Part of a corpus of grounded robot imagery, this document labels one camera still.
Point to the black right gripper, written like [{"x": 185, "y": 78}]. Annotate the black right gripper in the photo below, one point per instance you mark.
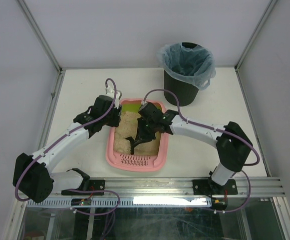
[{"x": 146, "y": 128}]

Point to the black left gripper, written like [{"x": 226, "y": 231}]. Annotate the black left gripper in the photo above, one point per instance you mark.
[{"x": 116, "y": 118}]

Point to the black litter scoop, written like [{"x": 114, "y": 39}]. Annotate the black litter scoop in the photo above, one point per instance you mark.
[{"x": 135, "y": 142}]

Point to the pink litter box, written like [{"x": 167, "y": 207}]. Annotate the pink litter box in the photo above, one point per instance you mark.
[{"x": 135, "y": 163}]

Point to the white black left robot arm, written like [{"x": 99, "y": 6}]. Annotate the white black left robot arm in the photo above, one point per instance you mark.
[{"x": 34, "y": 175}]

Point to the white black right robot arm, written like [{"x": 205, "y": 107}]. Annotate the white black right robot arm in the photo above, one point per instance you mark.
[{"x": 230, "y": 141}]

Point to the beige litter pellets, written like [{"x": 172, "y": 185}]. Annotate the beige litter pellets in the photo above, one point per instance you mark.
[{"x": 128, "y": 128}]

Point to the black ribbed trash bin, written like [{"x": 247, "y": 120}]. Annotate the black ribbed trash bin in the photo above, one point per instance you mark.
[{"x": 185, "y": 92}]

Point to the blue plastic bin liner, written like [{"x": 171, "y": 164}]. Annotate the blue plastic bin liner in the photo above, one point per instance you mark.
[{"x": 195, "y": 66}]

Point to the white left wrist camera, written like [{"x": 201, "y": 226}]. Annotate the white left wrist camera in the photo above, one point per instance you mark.
[{"x": 114, "y": 95}]

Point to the aluminium mounting rail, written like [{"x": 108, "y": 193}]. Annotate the aluminium mounting rail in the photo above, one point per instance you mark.
[{"x": 256, "y": 187}]

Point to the white slotted cable duct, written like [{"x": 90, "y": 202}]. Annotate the white slotted cable duct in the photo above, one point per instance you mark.
[{"x": 124, "y": 202}]

